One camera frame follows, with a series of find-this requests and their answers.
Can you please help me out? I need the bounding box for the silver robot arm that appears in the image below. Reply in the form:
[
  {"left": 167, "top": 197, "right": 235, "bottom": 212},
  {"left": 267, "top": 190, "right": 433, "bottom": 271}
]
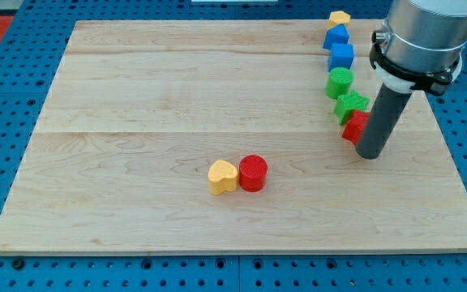
[{"left": 369, "top": 0, "right": 467, "bottom": 97}]

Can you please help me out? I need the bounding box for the green star block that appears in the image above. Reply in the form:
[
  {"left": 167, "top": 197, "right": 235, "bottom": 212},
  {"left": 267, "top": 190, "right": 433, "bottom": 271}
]
[{"left": 333, "top": 90, "right": 370, "bottom": 126}]

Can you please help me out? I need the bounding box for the blue cube block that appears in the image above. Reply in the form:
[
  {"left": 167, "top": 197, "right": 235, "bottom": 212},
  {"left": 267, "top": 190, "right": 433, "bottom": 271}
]
[{"left": 328, "top": 43, "right": 354, "bottom": 71}]

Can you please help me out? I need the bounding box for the blue pentagon block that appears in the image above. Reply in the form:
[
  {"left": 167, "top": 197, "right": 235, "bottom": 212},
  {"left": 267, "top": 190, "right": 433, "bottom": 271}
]
[{"left": 323, "top": 24, "right": 350, "bottom": 50}]

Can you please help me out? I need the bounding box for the red star block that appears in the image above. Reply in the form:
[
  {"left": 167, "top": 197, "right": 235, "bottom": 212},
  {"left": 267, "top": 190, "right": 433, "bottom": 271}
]
[{"left": 342, "top": 110, "right": 370, "bottom": 146}]

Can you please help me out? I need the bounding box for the wooden board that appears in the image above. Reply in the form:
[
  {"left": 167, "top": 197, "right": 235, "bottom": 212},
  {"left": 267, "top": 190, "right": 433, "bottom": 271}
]
[{"left": 0, "top": 20, "right": 467, "bottom": 256}]

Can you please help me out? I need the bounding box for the red cylinder block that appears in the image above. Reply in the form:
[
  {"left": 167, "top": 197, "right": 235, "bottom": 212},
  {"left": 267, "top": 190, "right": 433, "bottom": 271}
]
[{"left": 239, "top": 155, "right": 268, "bottom": 192}]

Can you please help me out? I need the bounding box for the yellow heart block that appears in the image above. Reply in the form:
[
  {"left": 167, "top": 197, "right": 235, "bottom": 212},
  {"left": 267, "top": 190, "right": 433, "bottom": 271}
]
[{"left": 208, "top": 160, "right": 239, "bottom": 195}]

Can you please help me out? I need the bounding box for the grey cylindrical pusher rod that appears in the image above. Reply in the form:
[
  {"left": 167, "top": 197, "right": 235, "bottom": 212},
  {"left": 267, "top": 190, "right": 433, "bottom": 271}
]
[{"left": 356, "top": 84, "right": 413, "bottom": 160}]

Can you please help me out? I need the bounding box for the yellow hexagon block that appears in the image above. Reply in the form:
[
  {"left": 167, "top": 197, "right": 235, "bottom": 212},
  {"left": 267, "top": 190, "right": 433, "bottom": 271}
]
[{"left": 328, "top": 11, "right": 351, "bottom": 28}]

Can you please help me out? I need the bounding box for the green cylinder block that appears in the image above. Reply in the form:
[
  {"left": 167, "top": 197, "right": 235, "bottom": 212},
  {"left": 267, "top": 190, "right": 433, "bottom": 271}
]
[{"left": 325, "top": 67, "right": 353, "bottom": 99}]

